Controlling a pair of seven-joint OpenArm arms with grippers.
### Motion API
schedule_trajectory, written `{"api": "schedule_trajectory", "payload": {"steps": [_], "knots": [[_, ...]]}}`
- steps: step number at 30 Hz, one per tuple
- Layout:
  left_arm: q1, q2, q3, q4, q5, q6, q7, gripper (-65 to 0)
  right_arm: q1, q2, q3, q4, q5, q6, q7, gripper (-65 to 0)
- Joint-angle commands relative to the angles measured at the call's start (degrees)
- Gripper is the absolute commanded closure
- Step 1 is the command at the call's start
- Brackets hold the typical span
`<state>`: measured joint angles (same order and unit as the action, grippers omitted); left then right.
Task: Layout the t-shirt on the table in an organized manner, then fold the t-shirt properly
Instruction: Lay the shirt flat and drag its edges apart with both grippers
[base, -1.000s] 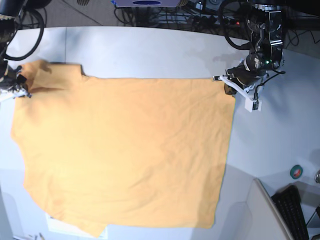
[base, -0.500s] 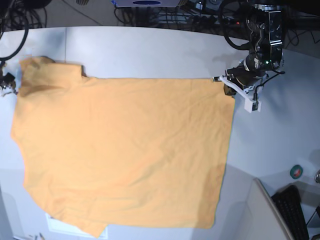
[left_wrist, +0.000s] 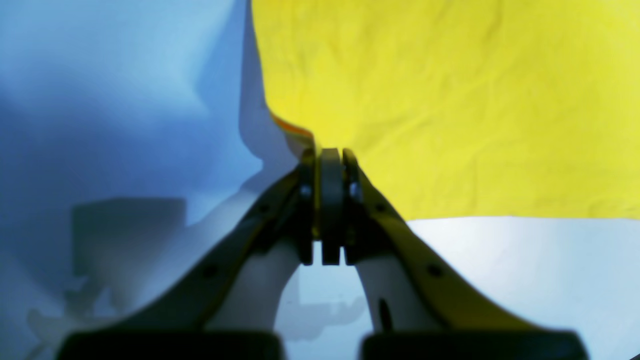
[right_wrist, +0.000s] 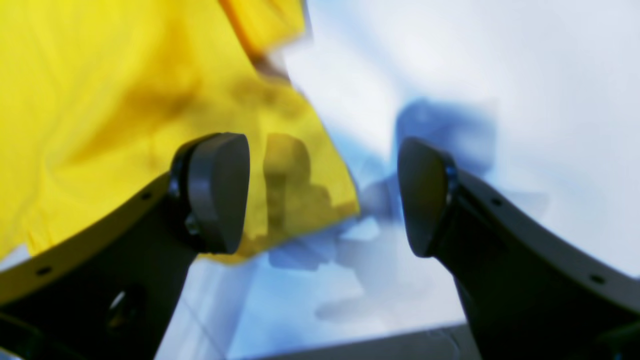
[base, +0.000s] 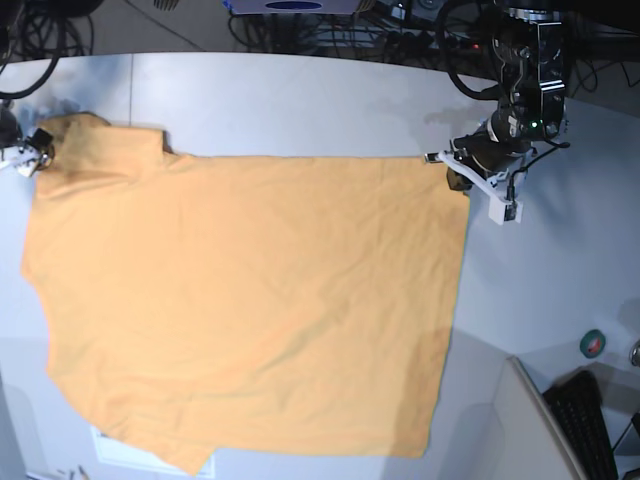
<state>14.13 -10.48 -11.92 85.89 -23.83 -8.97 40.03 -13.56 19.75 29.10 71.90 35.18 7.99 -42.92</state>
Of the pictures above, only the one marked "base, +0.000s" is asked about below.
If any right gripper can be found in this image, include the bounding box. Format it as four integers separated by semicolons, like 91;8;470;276
27;128;55;165

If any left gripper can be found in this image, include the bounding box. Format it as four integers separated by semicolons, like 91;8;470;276
446;119;532;192

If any orange yellow t-shirt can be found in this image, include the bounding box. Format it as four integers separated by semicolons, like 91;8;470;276
21;114;470;474

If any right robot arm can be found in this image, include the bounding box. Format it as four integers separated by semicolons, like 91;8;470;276
1;100;55;171

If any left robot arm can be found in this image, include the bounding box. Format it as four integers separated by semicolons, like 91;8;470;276
435;1;569;191

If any black power strip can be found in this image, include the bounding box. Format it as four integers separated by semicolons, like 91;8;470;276
383;30;480;55

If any green tape roll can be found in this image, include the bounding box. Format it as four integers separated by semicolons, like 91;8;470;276
579;329;607;359

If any black keyboard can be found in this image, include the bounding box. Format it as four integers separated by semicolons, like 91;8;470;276
543;370;618;480

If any white paper label on table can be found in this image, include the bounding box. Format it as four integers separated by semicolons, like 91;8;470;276
90;426;187;476

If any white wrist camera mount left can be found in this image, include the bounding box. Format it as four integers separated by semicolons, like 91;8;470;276
424;149;524;225

